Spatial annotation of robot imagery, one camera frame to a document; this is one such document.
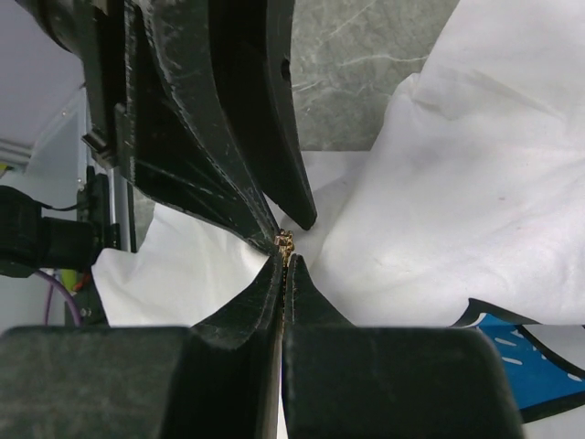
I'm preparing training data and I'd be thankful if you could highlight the white t-shirt flower print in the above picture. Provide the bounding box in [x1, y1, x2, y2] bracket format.
[90, 0, 585, 424]

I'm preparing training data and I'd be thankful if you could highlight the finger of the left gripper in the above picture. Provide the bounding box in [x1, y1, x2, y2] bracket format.
[208, 0, 317, 230]
[120, 1, 278, 252]

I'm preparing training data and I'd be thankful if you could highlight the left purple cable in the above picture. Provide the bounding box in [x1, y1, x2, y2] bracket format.
[35, 268, 83, 327]

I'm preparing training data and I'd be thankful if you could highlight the gold brooch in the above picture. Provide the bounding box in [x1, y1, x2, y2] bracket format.
[274, 230, 295, 334]

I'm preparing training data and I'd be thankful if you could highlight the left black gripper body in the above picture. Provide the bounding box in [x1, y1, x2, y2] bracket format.
[17, 0, 133, 169]

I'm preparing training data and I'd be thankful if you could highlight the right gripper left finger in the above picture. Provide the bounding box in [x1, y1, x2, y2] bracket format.
[1, 256, 285, 438]

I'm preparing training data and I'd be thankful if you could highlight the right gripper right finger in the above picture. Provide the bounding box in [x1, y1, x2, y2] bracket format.
[282, 255, 524, 438]

